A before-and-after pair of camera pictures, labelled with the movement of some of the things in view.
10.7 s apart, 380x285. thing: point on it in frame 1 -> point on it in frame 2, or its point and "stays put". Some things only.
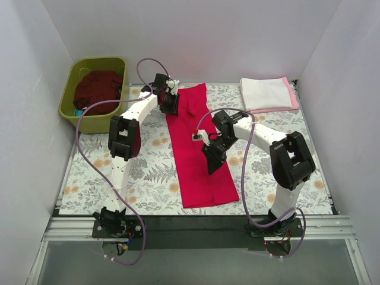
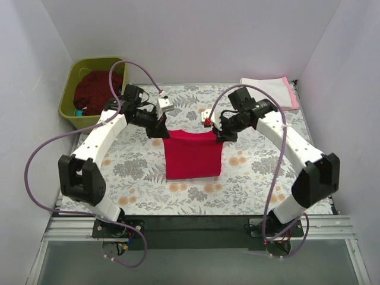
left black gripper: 170,106 -> 157,129
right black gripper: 215,152 -> 224,134
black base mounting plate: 199,232 stays put
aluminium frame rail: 314,227 stays put
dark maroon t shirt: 98,86 stays put
